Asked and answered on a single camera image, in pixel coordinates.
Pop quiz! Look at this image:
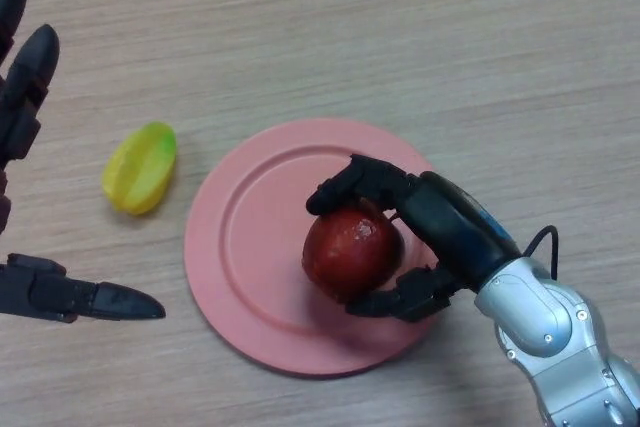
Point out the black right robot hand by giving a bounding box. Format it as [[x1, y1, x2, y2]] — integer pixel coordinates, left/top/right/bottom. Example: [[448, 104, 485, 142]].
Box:
[[305, 153, 524, 323]]

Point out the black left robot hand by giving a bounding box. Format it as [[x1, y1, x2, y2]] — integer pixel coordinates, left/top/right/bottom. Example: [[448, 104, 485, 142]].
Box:
[[0, 0, 167, 324]]

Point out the red apple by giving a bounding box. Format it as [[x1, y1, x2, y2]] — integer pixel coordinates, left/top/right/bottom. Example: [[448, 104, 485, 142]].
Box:
[[302, 199, 405, 302]]

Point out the pink round plate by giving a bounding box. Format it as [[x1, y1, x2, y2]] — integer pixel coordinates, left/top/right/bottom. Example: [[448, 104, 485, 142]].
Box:
[[183, 118, 449, 377]]

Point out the yellow green starfruit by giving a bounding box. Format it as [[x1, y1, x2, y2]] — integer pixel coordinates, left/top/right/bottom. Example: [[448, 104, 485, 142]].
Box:
[[102, 120, 178, 217]]

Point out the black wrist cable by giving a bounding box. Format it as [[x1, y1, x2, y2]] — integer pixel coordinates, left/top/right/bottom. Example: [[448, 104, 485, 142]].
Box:
[[522, 225, 560, 281]]

